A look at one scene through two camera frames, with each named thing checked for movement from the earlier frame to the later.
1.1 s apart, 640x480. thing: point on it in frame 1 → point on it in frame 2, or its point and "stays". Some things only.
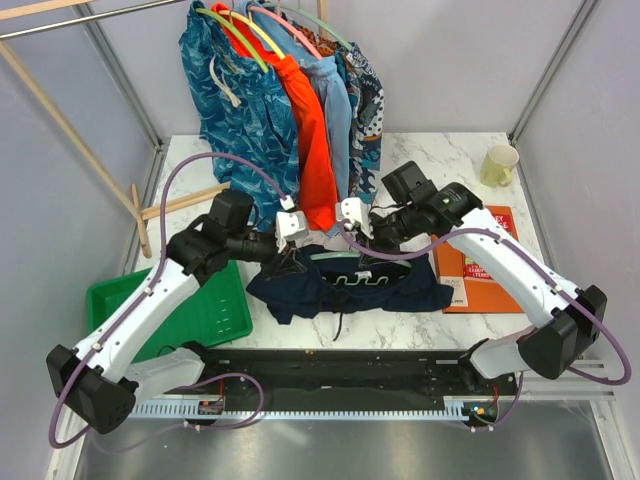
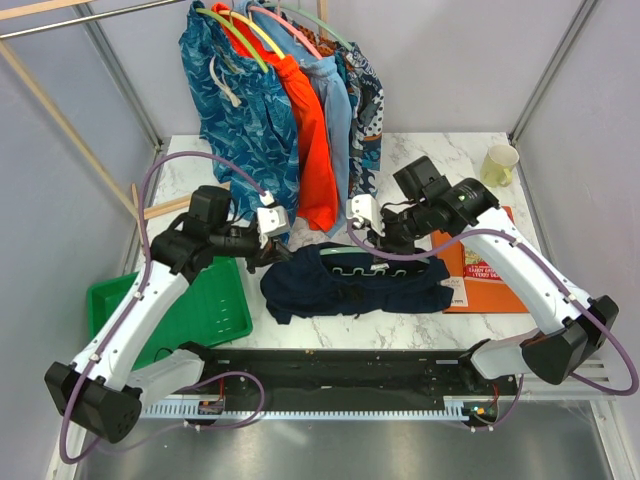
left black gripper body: (269, 267) → (254, 255)
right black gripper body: (389, 230) stays
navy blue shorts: (320, 279) stays
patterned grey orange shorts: (365, 113) stays
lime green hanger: (241, 35) stays
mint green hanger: (359, 275) → (357, 250)
